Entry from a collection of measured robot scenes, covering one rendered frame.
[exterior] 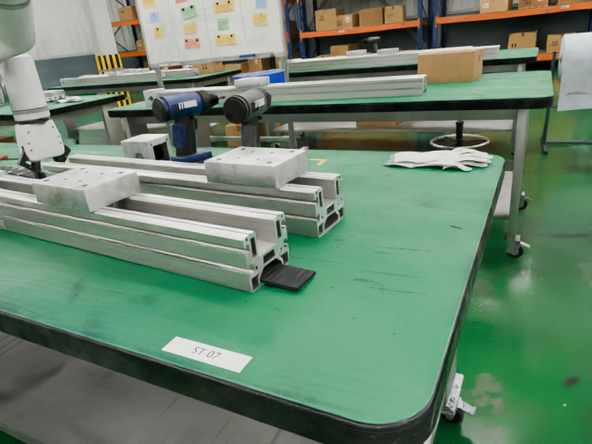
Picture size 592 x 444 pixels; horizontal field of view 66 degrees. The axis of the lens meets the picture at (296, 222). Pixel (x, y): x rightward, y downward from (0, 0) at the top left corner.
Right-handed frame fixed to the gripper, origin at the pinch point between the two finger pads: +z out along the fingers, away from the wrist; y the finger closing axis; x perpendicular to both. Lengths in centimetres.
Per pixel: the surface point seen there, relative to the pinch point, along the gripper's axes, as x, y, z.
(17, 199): 30.5, 24.0, -5.1
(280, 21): -91, -261, -39
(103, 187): 55, 21, -9
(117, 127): -222, -186, 31
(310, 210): 86, 5, -2
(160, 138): 21.3, -22.1, -5.9
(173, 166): 46.8, -2.3, -5.3
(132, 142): 16.5, -16.1, -6.2
